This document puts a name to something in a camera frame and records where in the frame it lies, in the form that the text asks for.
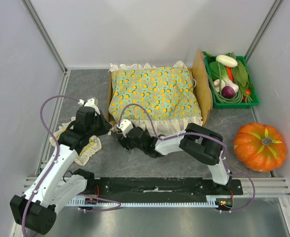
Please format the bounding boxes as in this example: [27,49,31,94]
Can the white cushion tie cord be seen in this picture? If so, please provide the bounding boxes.
[107,125,121,136]

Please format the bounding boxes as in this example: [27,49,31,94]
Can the small lemon print pillow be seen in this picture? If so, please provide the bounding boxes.
[53,117,102,166]

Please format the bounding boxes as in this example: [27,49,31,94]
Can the large lemon print cushion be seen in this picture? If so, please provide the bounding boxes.
[109,61,204,136]

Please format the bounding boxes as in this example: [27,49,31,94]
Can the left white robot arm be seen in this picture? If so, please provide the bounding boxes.
[9,106,112,235]

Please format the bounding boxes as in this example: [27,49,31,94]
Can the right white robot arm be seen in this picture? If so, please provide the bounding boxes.
[117,119,231,195]

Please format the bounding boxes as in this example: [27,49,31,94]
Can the white toy mushroom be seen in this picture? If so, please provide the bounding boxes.
[213,79,226,93]

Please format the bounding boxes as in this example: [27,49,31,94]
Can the purple toy onion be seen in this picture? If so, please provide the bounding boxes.
[221,86,235,99]

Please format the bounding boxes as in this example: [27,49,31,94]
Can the toy bok choy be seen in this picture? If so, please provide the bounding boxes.
[209,62,239,93]

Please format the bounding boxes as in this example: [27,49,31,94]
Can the green toy long beans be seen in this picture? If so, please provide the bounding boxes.
[203,51,243,104]

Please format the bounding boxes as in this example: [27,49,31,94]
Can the orange toy carrot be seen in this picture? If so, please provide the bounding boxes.
[226,67,234,82]

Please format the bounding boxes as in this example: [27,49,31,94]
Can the white toy radish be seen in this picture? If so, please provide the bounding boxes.
[215,55,238,68]

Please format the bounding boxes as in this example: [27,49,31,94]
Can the small red toy pepper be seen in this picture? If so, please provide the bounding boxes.
[246,88,251,95]

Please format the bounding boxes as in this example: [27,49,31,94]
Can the green toy spinach leaves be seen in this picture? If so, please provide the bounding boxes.
[226,52,254,96]

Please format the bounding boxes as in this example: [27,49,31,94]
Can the orange toy pumpkin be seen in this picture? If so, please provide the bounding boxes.
[233,122,287,172]

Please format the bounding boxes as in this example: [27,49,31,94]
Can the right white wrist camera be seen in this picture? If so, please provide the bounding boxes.
[117,119,134,137]

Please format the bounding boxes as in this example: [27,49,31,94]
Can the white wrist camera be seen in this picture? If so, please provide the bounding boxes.
[117,119,134,137]
[78,98,100,114]

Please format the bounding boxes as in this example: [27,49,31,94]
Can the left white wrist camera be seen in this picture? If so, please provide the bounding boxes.
[78,98,100,114]

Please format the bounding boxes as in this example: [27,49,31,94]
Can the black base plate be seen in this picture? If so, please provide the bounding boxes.
[84,177,243,202]

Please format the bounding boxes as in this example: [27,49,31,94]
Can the wooden pet bed frame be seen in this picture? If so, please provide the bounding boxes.
[106,49,213,126]

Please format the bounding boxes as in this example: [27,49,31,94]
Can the grey slotted cable duct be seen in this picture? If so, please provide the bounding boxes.
[66,196,218,208]

